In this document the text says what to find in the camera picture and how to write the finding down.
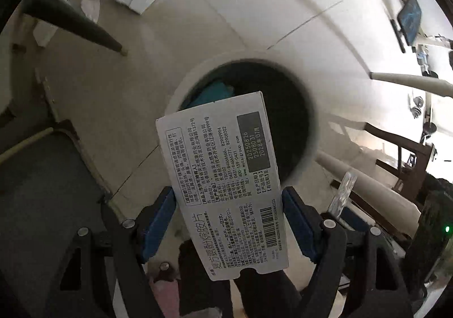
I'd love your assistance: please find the clear plastic blister strip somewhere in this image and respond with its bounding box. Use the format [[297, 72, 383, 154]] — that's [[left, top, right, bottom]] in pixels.
[[328, 170, 356, 220]]

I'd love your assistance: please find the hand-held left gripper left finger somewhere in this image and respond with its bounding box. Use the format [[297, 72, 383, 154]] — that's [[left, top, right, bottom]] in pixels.
[[46, 186, 178, 318]]

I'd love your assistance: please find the white medicine box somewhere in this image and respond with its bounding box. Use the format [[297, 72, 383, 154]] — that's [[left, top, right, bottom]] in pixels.
[[156, 91, 284, 282]]

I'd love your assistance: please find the dark wooden stool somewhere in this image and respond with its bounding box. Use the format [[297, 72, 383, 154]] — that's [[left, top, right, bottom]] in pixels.
[[364, 123, 439, 202]]

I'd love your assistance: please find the white table leg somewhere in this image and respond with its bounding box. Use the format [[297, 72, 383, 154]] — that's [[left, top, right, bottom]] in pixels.
[[316, 151, 422, 238], [369, 71, 453, 98]]

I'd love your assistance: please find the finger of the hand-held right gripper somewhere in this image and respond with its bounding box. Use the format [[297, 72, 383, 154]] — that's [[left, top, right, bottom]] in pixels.
[[340, 206, 376, 231]]

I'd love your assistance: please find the black chair leg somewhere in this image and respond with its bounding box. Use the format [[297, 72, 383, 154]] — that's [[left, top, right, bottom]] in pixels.
[[21, 0, 129, 57]]

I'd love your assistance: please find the dark grey floor mat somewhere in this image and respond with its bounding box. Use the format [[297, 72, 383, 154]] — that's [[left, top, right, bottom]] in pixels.
[[0, 130, 119, 318]]

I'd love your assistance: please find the small metal dumbbell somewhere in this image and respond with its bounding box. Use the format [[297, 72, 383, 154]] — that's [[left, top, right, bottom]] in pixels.
[[411, 94, 426, 118]]

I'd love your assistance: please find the white round trash bin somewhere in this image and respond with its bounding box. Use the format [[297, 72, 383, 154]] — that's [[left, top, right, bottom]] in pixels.
[[166, 56, 323, 200]]

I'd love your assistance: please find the blue packet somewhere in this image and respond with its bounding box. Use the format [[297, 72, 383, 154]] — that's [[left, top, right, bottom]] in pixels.
[[187, 80, 236, 106]]

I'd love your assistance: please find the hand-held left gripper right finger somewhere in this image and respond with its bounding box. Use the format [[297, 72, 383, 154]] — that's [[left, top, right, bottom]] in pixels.
[[282, 186, 414, 318]]

